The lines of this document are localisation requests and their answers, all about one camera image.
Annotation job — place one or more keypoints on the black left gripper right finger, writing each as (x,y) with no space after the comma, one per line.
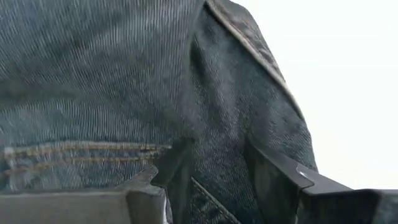
(326,205)

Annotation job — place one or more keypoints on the blue denim jeans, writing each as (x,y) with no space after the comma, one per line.
(109,77)

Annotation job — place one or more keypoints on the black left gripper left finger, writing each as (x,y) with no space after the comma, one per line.
(77,208)

